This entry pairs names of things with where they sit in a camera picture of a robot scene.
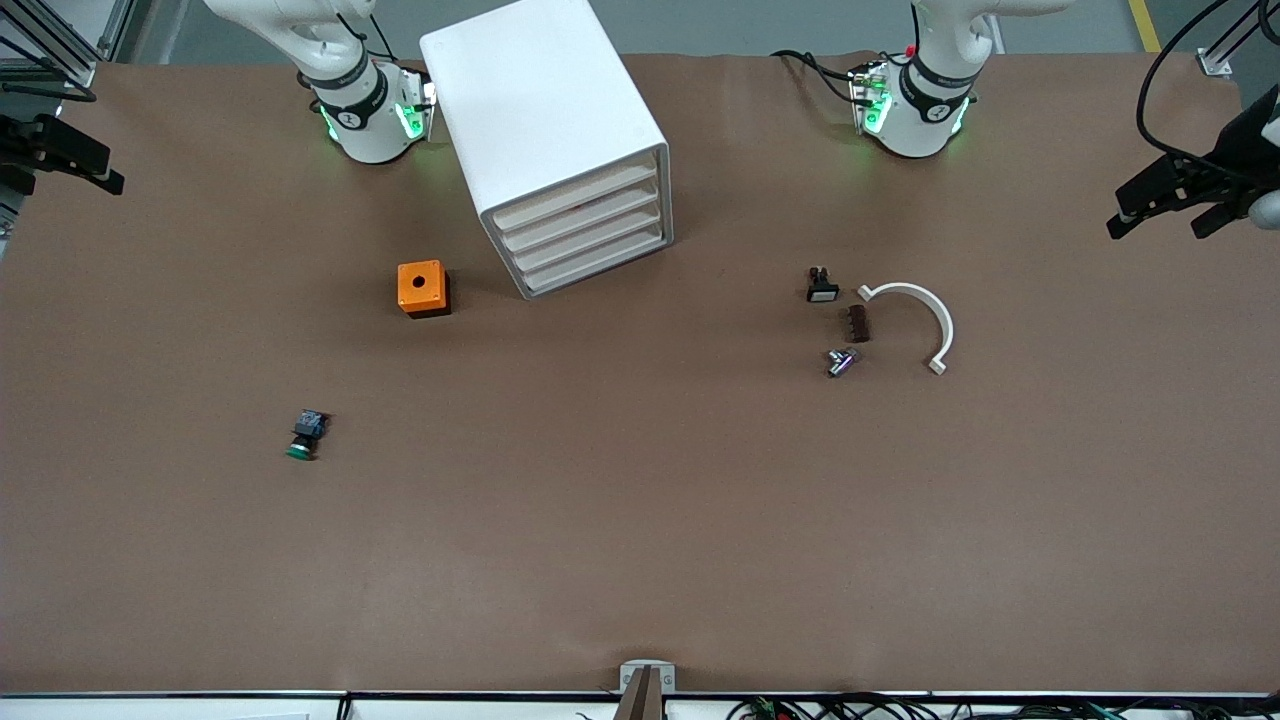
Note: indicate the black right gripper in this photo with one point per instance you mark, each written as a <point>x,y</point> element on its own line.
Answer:
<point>22,143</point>

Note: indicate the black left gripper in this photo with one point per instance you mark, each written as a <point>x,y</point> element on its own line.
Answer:
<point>1232,160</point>

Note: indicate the white plastic drawer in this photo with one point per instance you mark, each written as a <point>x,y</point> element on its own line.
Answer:
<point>596,258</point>
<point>590,235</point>
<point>583,212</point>
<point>577,190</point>

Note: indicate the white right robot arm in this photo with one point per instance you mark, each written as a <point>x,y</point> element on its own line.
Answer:
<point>360,120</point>

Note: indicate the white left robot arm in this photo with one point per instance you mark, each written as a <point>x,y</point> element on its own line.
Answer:
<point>930,110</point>

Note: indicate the green mushroom push button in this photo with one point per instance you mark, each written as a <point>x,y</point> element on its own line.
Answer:
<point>305,432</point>

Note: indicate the white square push button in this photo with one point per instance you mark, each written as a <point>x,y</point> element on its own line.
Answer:
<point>823,292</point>

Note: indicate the white drawer cabinet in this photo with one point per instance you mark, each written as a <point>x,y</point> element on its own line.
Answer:
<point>530,90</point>

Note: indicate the white semicircular pipe clamp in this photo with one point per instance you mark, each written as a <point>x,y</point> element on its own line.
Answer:
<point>905,288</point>

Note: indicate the dark brown cylinder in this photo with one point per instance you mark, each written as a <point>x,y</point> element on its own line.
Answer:
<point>858,325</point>

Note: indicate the chrome metal tee fitting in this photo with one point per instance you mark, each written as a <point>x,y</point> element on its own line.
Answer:
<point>842,362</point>

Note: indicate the aluminium frame profile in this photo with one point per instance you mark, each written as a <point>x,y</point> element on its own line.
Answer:
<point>75,70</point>
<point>1215,62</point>

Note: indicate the orange button enclosure box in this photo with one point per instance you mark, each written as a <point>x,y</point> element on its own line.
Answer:
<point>420,285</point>

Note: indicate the grey metal bracket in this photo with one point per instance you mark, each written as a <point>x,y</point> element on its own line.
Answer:
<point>647,690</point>

